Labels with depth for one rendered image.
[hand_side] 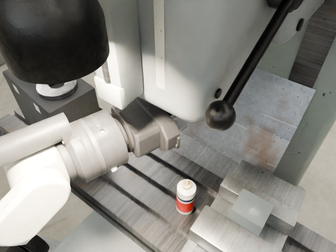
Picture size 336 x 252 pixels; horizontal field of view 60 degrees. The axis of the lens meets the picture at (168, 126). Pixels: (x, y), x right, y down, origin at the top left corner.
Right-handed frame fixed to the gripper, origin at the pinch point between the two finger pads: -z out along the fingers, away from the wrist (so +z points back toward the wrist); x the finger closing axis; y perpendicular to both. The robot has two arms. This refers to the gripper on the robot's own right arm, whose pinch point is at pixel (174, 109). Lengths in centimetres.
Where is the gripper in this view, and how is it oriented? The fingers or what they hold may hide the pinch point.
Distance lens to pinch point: 48.6
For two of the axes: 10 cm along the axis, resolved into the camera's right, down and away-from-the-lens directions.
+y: -0.1, 7.0, 7.1
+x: -5.6, -5.9, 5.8
